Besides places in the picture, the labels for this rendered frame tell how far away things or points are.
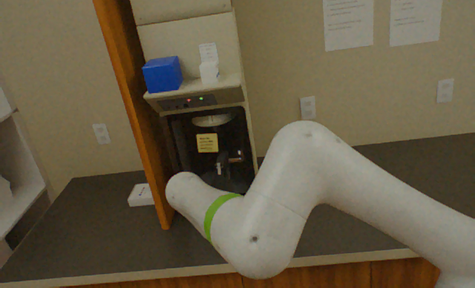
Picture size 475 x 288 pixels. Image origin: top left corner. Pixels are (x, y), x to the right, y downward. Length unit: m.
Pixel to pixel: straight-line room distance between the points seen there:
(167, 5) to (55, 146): 1.15
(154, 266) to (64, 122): 0.96
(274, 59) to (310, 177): 1.16
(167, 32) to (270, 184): 0.79
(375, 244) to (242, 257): 0.82
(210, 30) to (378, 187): 0.79
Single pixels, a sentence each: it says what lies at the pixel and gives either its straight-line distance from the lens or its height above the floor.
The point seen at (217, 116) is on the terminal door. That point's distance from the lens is 1.33.
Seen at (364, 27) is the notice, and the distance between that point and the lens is 1.75.
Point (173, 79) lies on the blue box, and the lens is 1.20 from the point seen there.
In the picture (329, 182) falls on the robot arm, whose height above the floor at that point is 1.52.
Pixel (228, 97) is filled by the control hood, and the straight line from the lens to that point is 1.24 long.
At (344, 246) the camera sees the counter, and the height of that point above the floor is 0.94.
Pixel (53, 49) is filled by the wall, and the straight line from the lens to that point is 1.93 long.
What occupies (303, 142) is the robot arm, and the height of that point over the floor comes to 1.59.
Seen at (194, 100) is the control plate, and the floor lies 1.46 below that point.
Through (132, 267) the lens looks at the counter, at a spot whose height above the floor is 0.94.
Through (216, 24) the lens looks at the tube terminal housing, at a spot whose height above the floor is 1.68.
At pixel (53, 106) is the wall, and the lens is 2.03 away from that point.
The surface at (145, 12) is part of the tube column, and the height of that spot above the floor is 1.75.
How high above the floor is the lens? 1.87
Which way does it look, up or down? 25 degrees down
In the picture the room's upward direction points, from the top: 10 degrees counter-clockwise
